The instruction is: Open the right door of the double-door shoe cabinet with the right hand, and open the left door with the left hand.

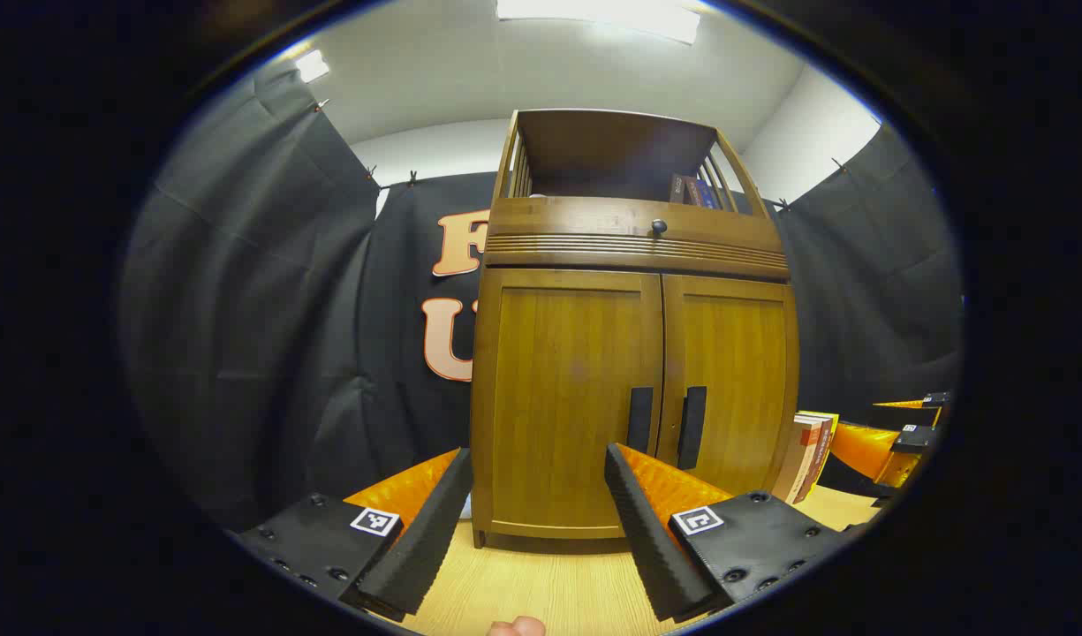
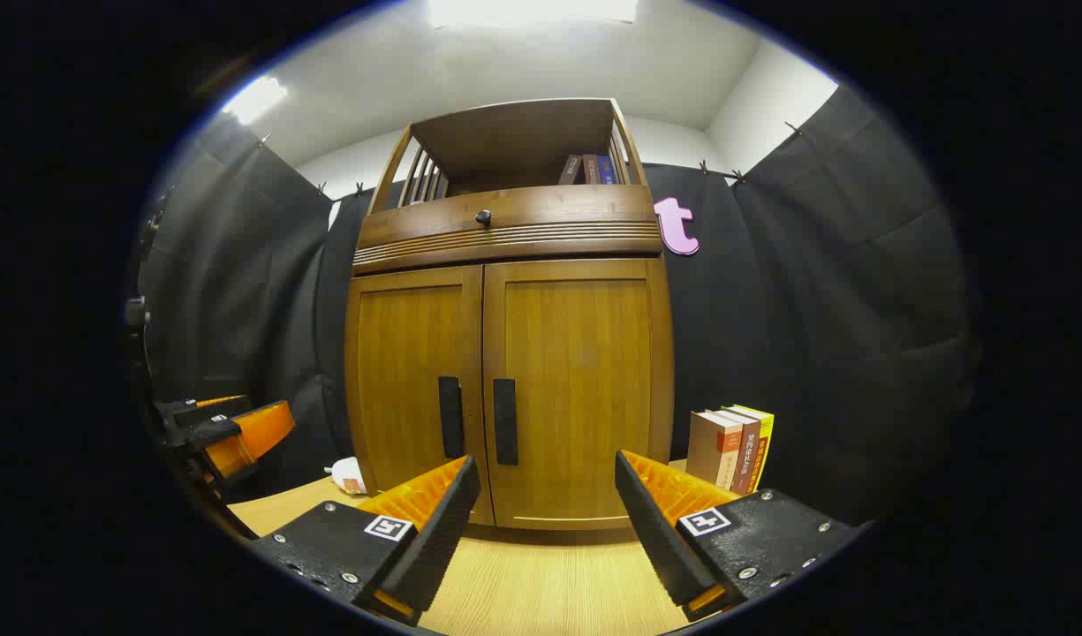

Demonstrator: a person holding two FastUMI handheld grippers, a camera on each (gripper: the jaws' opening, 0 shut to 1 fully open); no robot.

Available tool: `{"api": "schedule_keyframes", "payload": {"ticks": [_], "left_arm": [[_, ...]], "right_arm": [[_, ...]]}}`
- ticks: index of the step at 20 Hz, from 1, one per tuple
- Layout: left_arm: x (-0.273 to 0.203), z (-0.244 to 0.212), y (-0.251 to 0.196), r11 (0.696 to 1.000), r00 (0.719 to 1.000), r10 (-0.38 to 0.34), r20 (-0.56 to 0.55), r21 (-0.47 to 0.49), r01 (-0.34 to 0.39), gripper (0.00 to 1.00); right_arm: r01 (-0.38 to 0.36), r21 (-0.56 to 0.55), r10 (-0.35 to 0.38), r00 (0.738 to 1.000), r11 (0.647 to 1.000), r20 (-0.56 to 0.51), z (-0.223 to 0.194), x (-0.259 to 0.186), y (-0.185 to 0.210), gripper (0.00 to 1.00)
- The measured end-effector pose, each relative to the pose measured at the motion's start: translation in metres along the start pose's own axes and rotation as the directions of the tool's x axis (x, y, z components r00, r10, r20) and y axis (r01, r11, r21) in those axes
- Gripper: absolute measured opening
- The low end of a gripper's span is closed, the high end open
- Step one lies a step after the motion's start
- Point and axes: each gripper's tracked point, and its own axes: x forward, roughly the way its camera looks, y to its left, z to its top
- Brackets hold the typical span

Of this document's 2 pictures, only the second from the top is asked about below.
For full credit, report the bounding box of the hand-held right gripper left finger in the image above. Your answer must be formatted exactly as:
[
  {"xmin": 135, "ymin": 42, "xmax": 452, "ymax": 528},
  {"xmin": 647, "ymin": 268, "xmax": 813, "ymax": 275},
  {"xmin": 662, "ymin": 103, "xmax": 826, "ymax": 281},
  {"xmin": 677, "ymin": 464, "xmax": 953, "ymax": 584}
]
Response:
[{"xmin": 249, "ymin": 455, "xmax": 482, "ymax": 628}]

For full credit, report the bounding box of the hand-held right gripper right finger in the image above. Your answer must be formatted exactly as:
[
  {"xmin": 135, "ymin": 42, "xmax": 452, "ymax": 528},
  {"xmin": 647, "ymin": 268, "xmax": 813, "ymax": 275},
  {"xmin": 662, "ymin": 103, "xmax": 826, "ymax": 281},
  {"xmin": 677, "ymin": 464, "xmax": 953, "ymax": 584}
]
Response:
[{"xmin": 615, "ymin": 450, "xmax": 862, "ymax": 623}]

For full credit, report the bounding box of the black door handle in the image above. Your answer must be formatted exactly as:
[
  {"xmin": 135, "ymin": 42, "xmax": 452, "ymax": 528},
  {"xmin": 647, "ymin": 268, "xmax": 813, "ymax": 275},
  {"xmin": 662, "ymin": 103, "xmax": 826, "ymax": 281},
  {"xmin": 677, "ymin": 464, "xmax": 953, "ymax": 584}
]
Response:
[
  {"xmin": 438, "ymin": 376, "xmax": 465, "ymax": 460},
  {"xmin": 493, "ymin": 378, "xmax": 518, "ymax": 466}
]

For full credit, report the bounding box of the wooden shoe cabinet door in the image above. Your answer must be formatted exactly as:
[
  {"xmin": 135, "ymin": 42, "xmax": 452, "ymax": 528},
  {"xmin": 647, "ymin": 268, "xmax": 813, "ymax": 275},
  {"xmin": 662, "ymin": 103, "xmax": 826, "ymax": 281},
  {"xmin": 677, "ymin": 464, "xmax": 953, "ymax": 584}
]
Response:
[
  {"xmin": 346, "ymin": 265, "xmax": 496, "ymax": 526},
  {"xmin": 481, "ymin": 258, "xmax": 674, "ymax": 531}
]

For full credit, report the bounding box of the wooden double-door shoe cabinet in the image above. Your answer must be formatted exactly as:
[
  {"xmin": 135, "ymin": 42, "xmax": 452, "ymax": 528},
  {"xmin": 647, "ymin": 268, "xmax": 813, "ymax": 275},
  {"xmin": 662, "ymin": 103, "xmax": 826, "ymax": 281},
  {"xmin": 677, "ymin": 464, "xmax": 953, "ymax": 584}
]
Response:
[{"xmin": 344, "ymin": 97, "xmax": 676, "ymax": 531}]

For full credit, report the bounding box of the wooden cabinet drawer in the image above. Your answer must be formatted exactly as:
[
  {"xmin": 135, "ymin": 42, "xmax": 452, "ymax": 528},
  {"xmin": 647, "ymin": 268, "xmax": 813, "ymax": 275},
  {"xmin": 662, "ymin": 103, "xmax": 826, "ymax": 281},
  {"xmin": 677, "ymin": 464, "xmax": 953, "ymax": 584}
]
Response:
[{"xmin": 353, "ymin": 185, "xmax": 663, "ymax": 275}]

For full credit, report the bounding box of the white packet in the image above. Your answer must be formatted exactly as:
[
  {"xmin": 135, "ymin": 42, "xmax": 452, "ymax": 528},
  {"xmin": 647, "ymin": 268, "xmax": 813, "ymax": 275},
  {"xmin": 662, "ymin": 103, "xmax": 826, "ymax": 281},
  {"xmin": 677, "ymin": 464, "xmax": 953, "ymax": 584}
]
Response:
[{"xmin": 324, "ymin": 457, "xmax": 367, "ymax": 496}]

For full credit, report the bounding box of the tan and white book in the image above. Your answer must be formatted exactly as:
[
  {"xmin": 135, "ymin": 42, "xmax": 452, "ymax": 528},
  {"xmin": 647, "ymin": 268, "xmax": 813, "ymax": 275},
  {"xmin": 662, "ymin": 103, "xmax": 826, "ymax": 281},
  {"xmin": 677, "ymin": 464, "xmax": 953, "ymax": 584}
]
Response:
[{"xmin": 685, "ymin": 411, "xmax": 743, "ymax": 491}]

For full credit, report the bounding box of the dark red book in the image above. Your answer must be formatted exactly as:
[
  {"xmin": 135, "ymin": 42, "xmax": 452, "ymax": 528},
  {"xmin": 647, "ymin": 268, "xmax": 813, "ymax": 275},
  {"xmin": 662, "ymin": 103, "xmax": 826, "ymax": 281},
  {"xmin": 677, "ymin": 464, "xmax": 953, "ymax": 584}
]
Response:
[{"xmin": 717, "ymin": 409, "xmax": 762, "ymax": 496}]

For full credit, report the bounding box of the yellow book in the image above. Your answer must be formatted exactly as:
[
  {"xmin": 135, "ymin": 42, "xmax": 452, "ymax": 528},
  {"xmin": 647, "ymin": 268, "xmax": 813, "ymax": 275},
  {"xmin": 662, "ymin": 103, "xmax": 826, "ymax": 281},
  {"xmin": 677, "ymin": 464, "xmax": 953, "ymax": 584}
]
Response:
[{"xmin": 733, "ymin": 405, "xmax": 775, "ymax": 494}]

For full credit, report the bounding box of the black backdrop cloth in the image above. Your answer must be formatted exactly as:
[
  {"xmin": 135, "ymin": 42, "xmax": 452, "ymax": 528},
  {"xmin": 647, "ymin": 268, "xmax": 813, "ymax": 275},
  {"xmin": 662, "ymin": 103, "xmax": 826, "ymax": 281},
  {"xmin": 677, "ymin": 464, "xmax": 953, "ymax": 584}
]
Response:
[{"xmin": 139, "ymin": 84, "xmax": 979, "ymax": 531}]

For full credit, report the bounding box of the small ceiling light panel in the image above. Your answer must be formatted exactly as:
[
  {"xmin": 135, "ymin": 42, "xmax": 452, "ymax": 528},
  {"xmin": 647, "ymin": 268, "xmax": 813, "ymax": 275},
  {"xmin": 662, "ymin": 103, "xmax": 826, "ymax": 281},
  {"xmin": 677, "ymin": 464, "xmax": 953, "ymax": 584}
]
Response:
[{"xmin": 221, "ymin": 76, "xmax": 289, "ymax": 125}]

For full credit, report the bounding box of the large ceiling light panel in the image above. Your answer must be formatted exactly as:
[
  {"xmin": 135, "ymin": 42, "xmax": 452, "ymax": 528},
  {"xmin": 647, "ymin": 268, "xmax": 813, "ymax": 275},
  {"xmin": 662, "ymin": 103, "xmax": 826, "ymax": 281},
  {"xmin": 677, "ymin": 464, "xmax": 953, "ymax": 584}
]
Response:
[{"xmin": 428, "ymin": 0, "xmax": 639, "ymax": 29}]

